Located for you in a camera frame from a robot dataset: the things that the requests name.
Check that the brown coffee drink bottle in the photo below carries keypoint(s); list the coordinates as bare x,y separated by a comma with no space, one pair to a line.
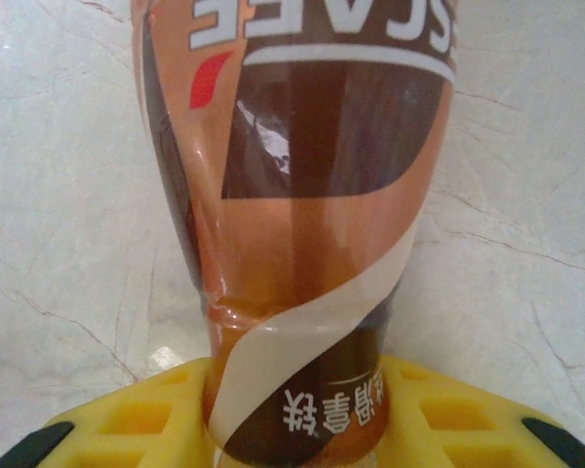
292,195

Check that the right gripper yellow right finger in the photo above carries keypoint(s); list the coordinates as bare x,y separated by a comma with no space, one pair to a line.
404,443

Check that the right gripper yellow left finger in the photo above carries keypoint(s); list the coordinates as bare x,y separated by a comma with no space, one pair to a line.
185,390

